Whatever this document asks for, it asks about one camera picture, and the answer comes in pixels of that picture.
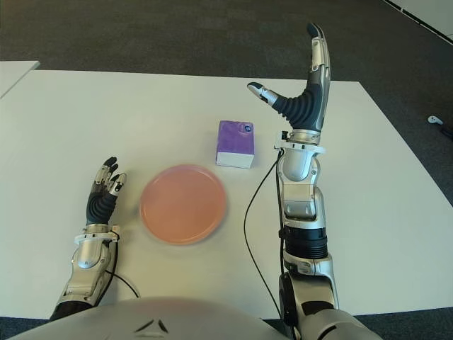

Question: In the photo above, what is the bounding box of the white side table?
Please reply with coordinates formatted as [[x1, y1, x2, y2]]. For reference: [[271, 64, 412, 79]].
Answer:
[[0, 60, 40, 99]]

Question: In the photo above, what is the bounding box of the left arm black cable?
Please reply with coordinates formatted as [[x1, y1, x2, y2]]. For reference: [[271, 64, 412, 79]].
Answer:
[[105, 240, 141, 298]]

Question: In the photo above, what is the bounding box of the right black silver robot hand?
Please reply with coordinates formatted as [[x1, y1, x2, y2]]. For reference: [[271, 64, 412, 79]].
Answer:
[[246, 23, 332, 132]]

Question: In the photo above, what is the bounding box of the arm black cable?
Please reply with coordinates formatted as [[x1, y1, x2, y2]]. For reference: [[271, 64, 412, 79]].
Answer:
[[243, 150, 284, 319], [105, 240, 141, 298]]

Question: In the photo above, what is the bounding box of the pink round plate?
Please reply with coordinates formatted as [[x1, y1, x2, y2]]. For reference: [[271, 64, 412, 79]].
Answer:
[[139, 164, 228, 246]]

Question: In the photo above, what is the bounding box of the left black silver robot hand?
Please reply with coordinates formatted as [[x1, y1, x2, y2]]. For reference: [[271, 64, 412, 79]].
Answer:
[[84, 156, 127, 226]]

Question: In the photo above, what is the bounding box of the purple tissue paper pack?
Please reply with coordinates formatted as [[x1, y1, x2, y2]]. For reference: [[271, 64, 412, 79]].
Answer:
[[214, 120, 256, 170]]

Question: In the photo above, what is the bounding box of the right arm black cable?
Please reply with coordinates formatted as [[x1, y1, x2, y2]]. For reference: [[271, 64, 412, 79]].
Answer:
[[243, 150, 284, 319]]

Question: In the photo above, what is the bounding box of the silver robot torso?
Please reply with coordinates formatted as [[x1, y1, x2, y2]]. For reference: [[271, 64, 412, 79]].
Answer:
[[13, 296, 294, 340]]

